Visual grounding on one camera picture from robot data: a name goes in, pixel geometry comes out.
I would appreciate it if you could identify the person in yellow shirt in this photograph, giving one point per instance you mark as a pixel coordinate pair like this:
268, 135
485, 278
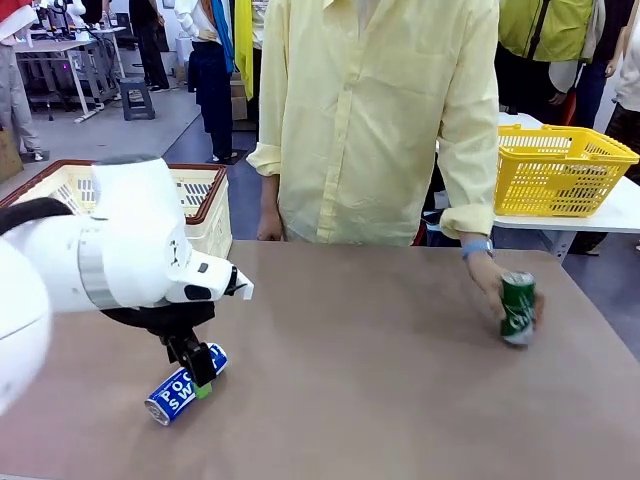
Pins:
375, 125

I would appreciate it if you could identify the yellow plastic shopping basket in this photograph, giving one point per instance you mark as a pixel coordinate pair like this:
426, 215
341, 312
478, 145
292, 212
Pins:
550, 175

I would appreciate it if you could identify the wristwatch with blue band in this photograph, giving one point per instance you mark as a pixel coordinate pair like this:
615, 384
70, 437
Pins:
475, 248

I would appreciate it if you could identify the grey step stool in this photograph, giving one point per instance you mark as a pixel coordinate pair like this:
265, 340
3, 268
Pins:
136, 95

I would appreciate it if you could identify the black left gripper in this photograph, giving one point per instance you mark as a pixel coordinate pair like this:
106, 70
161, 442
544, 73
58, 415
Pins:
182, 320

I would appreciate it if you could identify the white side table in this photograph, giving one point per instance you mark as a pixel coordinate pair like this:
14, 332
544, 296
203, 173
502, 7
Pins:
620, 210

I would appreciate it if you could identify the person's right hand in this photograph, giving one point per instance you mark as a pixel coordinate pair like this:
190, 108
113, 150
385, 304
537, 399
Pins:
270, 229

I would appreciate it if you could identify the white-legged workshop desk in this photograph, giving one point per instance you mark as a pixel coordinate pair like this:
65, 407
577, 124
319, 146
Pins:
55, 45

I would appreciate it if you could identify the brown cardboard sheet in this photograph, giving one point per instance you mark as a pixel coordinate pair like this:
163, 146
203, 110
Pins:
7, 157

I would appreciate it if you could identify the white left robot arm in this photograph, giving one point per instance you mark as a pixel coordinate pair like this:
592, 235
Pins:
125, 225

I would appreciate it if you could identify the stacked cardboard boxes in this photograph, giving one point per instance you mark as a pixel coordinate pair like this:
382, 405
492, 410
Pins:
239, 102

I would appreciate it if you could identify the green Chilsung soda can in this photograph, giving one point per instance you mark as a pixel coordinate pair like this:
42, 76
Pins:
517, 310

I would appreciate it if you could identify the hanging yellow garment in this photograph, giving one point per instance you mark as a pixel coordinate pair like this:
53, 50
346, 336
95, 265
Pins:
244, 45

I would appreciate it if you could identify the blue Pocari Sweat can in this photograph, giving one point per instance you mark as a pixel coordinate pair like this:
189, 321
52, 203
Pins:
170, 400

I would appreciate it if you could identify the person's left forearm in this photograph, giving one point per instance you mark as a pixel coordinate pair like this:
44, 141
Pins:
474, 236

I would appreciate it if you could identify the cream basket with brown rim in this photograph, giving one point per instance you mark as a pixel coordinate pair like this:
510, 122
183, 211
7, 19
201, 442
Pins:
205, 200

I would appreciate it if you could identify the mannequin with navy skirt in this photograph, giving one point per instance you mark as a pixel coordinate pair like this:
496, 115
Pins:
212, 75

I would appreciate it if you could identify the bystander in lime green vest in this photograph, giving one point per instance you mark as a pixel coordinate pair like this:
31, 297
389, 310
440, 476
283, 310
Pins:
545, 30

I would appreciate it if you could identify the person's left hand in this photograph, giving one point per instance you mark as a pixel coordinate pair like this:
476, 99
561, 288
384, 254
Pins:
485, 277

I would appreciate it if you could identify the mannequin with grey trousers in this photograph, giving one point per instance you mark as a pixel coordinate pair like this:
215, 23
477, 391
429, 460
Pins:
12, 85

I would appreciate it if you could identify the bystander in black clothes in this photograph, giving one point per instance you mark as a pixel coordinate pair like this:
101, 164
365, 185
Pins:
147, 45

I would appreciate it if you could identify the person's right forearm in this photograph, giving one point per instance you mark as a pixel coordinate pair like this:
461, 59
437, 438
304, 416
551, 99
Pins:
270, 200

